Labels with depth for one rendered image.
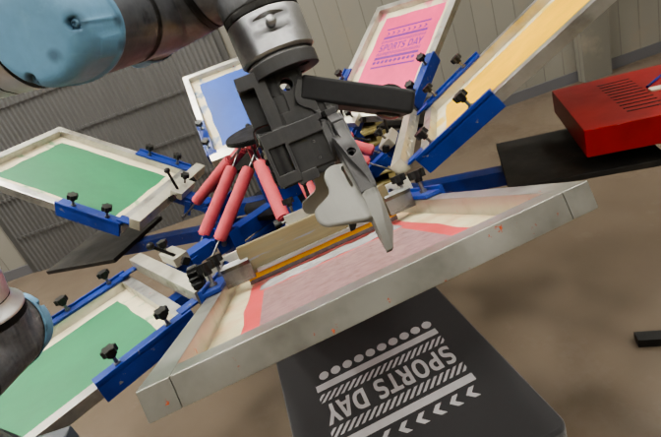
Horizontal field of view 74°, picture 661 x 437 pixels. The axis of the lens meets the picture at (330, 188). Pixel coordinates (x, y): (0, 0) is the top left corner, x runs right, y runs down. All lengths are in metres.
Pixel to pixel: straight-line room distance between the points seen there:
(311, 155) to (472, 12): 4.78
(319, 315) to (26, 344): 0.53
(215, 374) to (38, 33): 0.37
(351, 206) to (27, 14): 0.27
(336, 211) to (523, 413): 0.63
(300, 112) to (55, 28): 0.21
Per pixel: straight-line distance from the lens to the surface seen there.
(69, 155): 2.63
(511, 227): 0.58
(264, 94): 0.43
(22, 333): 0.88
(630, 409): 2.14
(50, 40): 0.36
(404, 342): 1.07
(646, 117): 1.55
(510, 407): 0.93
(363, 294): 0.52
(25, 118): 5.56
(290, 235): 1.09
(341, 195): 0.39
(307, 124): 0.41
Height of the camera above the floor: 1.68
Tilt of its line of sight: 22 degrees down
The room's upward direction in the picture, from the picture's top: 20 degrees counter-clockwise
